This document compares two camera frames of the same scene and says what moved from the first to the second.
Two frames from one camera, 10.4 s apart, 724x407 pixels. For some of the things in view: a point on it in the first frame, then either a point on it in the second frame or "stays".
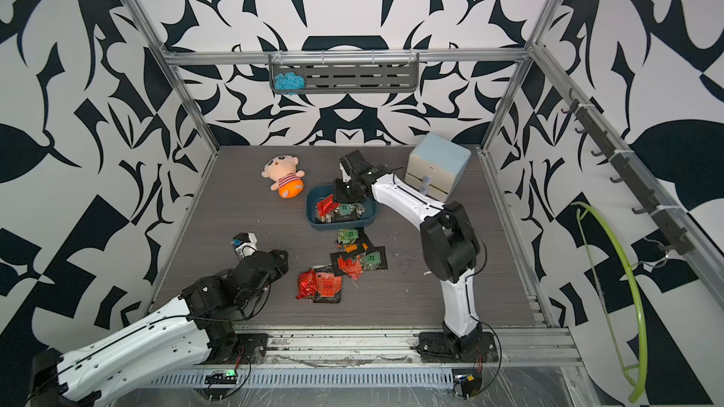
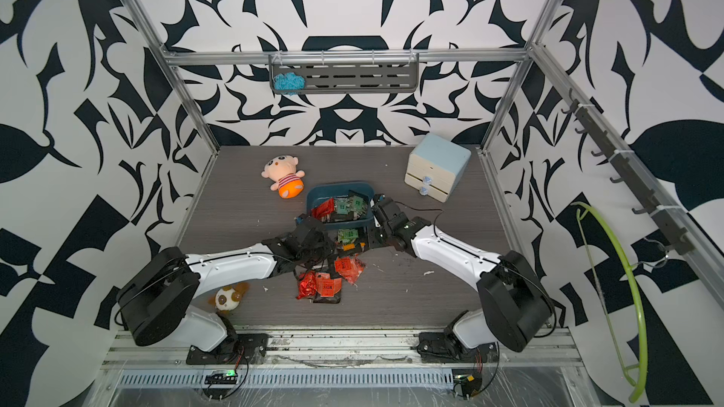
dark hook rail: [654, 206] stays
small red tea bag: [325, 207] stays
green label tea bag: [347, 236] stays
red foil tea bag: [307, 284] stays
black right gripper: [337, 193] → [370, 242]
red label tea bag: [327, 284] stays
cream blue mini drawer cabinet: [435, 164] stays
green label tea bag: [371, 261] → [354, 204]
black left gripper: [281, 265] → [328, 247]
